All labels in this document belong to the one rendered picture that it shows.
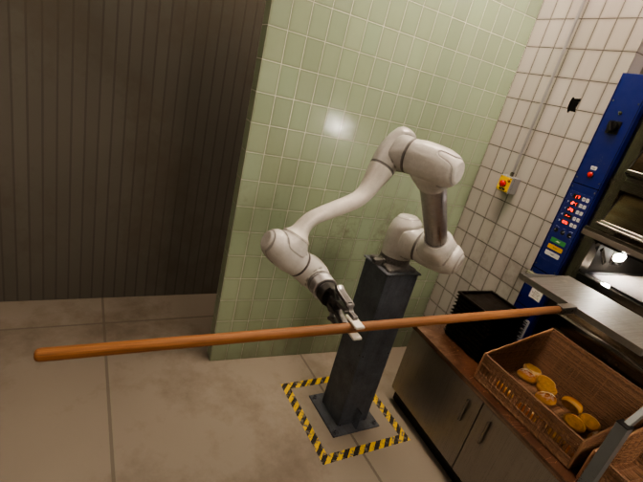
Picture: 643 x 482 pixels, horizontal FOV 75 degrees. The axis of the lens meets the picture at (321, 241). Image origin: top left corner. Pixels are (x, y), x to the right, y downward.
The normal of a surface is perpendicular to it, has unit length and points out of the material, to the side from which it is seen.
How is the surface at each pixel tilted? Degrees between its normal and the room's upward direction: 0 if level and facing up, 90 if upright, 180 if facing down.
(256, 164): 90
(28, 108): 90
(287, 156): 90
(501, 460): 90
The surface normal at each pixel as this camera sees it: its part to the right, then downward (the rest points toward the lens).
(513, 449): -0.89, -0.05
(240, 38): 0.44, 0.43
